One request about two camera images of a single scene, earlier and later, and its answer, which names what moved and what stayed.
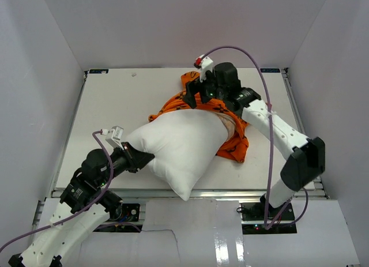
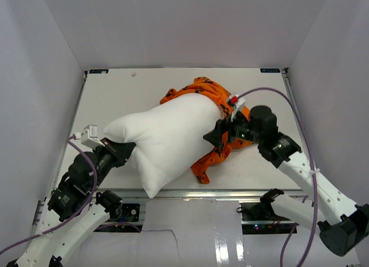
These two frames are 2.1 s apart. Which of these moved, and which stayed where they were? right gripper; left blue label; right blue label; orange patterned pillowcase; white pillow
Moved: orange patterned pillowcase; white pillow; right gripper
Stayed: right blue label; left blue label
